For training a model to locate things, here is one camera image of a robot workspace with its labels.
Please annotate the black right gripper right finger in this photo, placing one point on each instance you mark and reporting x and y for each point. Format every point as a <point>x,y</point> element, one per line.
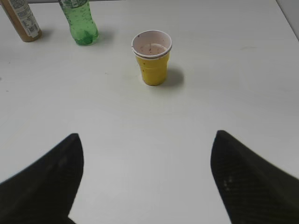
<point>253,190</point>

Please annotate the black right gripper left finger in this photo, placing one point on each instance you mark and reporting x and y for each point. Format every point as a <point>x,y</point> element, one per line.
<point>44,192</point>

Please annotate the yellow paper cup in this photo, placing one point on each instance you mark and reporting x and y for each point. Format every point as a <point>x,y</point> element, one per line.
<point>152,50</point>

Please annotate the green plastic soda bottle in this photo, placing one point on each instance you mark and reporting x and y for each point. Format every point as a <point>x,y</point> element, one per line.
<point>82,26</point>

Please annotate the orange juice bottle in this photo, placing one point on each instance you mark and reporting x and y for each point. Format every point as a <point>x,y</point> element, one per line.
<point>22,18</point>

